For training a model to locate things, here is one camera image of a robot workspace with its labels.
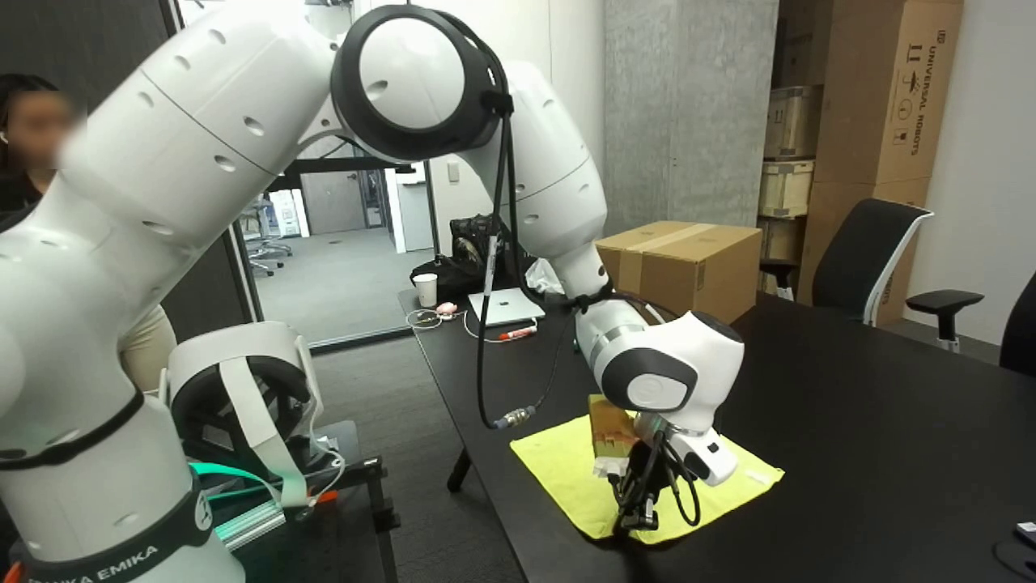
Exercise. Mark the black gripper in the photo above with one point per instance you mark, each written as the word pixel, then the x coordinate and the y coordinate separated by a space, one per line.
pixel 653 469

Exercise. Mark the yellow cloth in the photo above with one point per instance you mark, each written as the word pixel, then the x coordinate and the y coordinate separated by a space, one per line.
pixel 562 463

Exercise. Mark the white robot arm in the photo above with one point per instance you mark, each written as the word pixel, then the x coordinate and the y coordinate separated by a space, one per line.
pixel 90 469

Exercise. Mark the brown cardboard box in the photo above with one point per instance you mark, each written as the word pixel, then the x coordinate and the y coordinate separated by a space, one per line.
pixel 686 266

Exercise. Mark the black equipment pile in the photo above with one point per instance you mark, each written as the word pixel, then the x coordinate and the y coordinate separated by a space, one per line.
pixel 479 253

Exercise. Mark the white paper cup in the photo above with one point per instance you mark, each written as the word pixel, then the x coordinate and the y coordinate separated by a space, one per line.
pixel 425 285

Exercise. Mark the black chair armrest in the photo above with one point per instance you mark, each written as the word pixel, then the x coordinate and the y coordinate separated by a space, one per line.
pixel 942 305

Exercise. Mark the stacked cardboard boxes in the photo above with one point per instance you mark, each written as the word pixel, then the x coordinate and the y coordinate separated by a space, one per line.
pixel 792 152

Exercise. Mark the white VR headset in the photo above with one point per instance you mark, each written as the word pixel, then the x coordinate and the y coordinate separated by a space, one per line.
pixel 248 398

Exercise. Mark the tall cardboard box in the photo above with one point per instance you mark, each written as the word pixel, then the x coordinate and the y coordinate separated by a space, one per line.
pixel 888 67

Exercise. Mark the seated person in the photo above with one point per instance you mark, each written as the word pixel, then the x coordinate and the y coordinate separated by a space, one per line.
pixel 41 134

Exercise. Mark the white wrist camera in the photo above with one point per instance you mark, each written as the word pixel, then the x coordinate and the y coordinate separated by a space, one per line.
pixel 703 454

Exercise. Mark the black office chair white frame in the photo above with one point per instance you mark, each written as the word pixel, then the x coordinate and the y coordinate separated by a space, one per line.
pixel 839 262

